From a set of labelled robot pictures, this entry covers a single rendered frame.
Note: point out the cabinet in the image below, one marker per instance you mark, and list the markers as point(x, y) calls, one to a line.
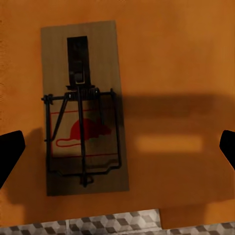
point(177, 73)

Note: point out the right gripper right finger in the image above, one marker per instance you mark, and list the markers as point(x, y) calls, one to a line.
point(227, 146)

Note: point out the mousetrap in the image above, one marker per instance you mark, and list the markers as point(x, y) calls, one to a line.
point(83, 113)

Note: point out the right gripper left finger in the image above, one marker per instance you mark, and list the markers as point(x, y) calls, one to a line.
point(12, 146)

